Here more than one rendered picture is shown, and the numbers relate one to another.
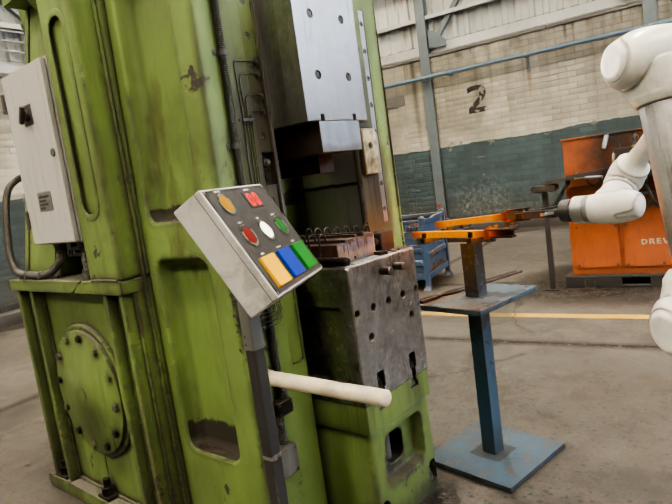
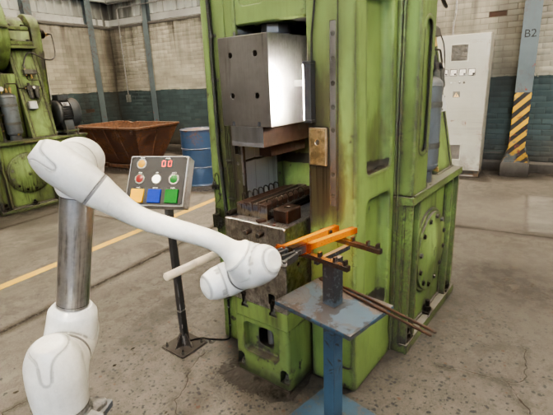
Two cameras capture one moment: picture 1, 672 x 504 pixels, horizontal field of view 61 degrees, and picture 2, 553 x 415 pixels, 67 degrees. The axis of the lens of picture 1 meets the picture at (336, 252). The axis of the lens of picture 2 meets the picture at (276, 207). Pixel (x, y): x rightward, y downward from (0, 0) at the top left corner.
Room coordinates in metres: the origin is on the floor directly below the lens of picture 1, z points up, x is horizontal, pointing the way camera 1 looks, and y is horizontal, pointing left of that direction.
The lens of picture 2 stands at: (1.87, -2.08, 1.57)
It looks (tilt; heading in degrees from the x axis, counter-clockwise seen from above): 17 degrees down; 87
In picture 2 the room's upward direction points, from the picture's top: 2 degrees counter-clockwise
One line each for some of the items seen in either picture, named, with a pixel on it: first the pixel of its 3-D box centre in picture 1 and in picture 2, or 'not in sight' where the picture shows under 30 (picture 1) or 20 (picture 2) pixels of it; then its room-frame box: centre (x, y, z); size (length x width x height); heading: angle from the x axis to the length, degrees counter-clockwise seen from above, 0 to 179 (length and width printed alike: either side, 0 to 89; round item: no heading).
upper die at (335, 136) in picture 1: (294, 145); (274, 131); (1.97, 0.09, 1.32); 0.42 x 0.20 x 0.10; 49
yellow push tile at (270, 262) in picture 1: (274, 270); (137, 195); (1.22, 0.14, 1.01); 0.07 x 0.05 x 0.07; 164
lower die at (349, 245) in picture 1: (309, 248); (276, 198); (1.97, 0.09, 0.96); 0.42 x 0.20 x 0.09; 49
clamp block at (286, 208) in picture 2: (374, 241); (287, 213); (2.01, -0.14, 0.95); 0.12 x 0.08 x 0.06; 49
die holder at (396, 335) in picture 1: (328, 317); (288, 246); (2.02, 0.06, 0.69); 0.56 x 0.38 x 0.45; 49
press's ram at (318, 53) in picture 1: (292, 72); (278, 81); (2.00, 0.06, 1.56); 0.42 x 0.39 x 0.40; 49
